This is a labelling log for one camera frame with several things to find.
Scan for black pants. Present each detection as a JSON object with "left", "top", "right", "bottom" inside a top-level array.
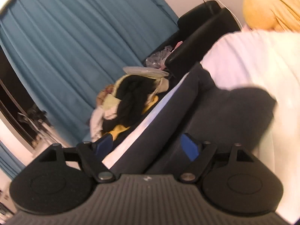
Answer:
[{"left": 103, "top": 65, "right": 277, "bottom": 176}]

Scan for pile of clothes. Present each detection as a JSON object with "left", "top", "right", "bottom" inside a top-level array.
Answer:
[{"left": 89, "top": 67, "right": 169, "bottom": 142}]

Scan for narrow blue curtain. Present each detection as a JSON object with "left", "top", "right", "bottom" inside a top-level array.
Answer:
[{"left": 0, "top": 142, "right": 25, "bottom": 180}]

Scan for dark window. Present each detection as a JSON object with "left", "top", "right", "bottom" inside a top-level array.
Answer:
[{"left": 0, "top": 46, "right": 55, "bottom": 150}]

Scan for clear plastic bag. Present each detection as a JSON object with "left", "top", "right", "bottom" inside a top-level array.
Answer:
[{"left": 145, "top": 46, "right": 173, "bottom": 70}]

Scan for pastel bed sheet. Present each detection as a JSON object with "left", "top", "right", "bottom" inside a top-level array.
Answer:
[{"left": 98, "top": 31, "right": 299, "bottom": 224}]

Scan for large blue curtain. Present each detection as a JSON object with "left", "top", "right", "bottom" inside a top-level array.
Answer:
[{"left": 0, "top": 0, "right": 180, "bottom": 143}]

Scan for black armchair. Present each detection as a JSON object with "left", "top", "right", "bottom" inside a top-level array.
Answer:
[{"left": 150, "top": 0, "right": 241, "bottom": 80}]

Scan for yellow pillow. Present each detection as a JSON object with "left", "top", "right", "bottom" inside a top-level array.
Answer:
[{"left": 243, "top": 0, "right": 299, "bottom": 33}]

